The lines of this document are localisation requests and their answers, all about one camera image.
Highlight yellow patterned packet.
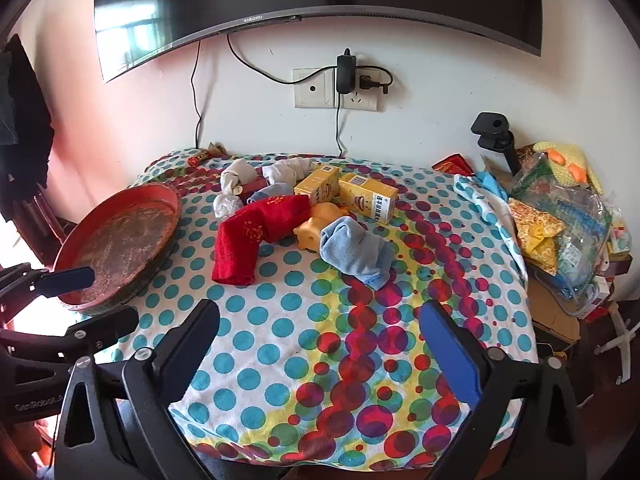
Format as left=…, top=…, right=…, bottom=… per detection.
left=509, top=199, right=566, bottom=277

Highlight cardboard box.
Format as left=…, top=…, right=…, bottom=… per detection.
left=525, top=277, right=583, bottom=346

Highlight yellow plush duck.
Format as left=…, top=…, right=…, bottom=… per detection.
left=531, top=141, right=605, bottom=196

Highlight red round tray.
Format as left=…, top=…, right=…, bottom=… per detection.
left=52, top=183, right=183, bottom=317

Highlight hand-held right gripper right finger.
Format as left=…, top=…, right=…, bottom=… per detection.
left=417, top=300, right=588, bottom=480

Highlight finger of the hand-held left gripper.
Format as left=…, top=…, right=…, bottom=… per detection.
left=0, top=263, right=96, bottom=307
left=0, top=306, right=140, bottom=362

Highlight red foil packet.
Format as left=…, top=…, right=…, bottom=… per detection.
left=432, top=152, right=473, bottom=177

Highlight black power plug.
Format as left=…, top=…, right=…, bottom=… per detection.
left=356, top=66, right=394, bottom=97

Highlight black cable to wall outlet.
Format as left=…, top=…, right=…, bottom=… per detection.
left=226, top=34, right=331, bottom=85

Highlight dark hanging clothes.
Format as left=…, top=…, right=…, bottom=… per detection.
left=0, top=35, right=55, bottom=223

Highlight clear plastic bag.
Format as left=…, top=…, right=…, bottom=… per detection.
left=507, top=152, right=615, bottom=317

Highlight black clamp holder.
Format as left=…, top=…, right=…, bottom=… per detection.
left=471, top=111, right=523, bottom=176

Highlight white wall power socket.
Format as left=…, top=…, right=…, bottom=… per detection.
left=334, top=67, right=379, bottom=112

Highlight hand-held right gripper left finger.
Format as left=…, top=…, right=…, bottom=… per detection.
left=54, top=299, right=221, bottom=480

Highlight black power adapter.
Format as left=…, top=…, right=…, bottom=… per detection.
left=336, top=49, right=356, bottom=96

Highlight white plastic stand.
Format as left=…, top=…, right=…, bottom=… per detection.
left=595, top=305, right=640, bottom=386

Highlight thin black television cable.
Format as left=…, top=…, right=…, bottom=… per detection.
left=190, top=39, right=205, bottom=150

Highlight red sock gold embroidery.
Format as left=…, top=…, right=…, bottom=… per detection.
left=240, top=194, right=312, bottom=244
left=211, top=212, right=262, bottom=286

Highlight polka dot tablecloth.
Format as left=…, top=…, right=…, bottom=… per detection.
left=70, top=147, right=541, bottom=473

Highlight white sock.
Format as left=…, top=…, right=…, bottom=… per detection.
left=220, top=157, right=259, bottom=196
left=287, top=156, right=317, bottom=179
left=213, top=194, right=247, bottom=222
left=262, top=161, right=293, bottom=187

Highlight light blue sock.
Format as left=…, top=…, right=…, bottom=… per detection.
left=245, top=182, right=294, bottom=207

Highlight yellow medicine box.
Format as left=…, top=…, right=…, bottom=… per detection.
left=337, top=172, right=400, bottom=225
left=293, top=162, right=342, bottom=207

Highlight blue white dotted cloth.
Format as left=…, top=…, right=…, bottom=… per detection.
left=452, top=170, right=528, bottom=281

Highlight orange rubber toy animal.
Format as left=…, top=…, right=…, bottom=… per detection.
left=292, top=202, right=352, bottom=254

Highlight black adapter cable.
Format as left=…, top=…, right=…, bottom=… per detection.
left=334, top=93, right=347, bottom=157

